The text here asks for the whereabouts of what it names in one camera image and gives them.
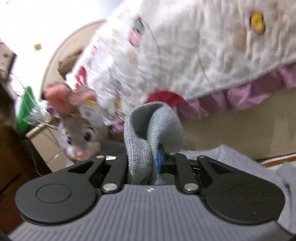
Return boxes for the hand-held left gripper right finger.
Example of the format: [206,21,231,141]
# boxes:
[157,144,234,194]

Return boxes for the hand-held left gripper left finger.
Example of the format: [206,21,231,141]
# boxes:
[67,153,129,194]

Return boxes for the grey knit sweater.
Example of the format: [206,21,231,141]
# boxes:
[124,102,296,234]

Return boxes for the grey plush rabbit toy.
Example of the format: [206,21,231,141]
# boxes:
[44,83,109,166]

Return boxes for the beige bedside cabinet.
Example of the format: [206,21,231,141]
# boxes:
[25,116,70,173]

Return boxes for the beige bed base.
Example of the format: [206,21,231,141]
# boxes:
[109,87,296,163]

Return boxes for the clear plastic bag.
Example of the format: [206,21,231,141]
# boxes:
[23,102,58,127]

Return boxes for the brown wooden drawer desk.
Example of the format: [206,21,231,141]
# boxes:
[0,81,53,232]

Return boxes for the green and white plastic bag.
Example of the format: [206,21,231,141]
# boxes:
[15,86,37,135]

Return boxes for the brown cushion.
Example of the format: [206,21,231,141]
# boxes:
[58,50,82,80]

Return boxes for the white quilted bedspread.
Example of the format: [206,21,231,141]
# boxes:
[65,0,296,135]

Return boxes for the beige headboard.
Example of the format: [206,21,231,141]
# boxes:
[40,20,107,100]

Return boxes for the patterned desk cover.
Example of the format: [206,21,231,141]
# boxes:
[0,39,19,100]

